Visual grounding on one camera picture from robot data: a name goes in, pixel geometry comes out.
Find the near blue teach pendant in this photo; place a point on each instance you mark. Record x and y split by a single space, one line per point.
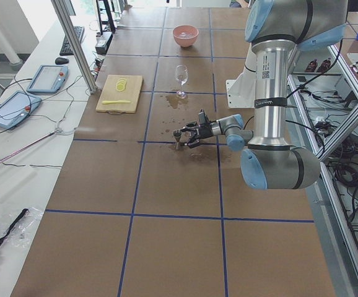
17 108

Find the clear wine glass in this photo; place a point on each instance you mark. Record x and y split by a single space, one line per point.
181 75

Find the steel cocktail jigger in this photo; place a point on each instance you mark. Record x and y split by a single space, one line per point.
177 134

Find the yellow plastic knife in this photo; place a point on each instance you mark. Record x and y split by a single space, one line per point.
109 102

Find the lemon slice leftmost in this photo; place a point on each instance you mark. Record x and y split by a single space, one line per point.
120 88

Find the pile of clear ice cubes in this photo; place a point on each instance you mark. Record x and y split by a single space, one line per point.
185 35

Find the black equipment box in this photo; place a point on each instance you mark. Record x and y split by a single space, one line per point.
103 43

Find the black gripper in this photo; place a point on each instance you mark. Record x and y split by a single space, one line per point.
204 132

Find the aluminium frame post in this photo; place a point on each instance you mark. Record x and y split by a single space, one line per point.
67 25

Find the bamboo cutting board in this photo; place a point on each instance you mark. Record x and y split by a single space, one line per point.
131 92

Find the pink bowl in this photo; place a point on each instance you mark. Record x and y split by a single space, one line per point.
185 28

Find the blue teach pendant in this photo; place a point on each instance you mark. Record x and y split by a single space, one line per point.
17 108
48 79

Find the crumpled plastic bag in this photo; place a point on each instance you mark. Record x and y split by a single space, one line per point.
18 226

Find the black computer mouse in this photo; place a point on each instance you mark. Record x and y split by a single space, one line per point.
61 61

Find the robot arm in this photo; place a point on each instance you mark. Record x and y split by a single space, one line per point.
274 29

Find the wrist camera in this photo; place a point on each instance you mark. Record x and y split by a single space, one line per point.
203 118

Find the far blue teach pendant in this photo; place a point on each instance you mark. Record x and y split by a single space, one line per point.
48 79

